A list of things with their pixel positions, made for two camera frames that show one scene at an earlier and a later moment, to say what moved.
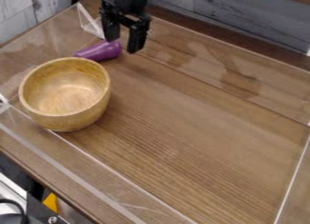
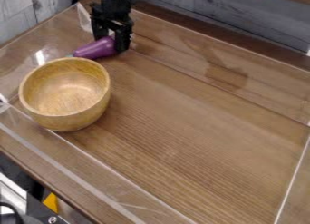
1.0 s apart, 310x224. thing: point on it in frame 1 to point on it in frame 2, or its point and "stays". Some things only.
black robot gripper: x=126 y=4 to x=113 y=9
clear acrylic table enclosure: x=204 y=130 stays
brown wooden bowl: x=63 y=92 stays
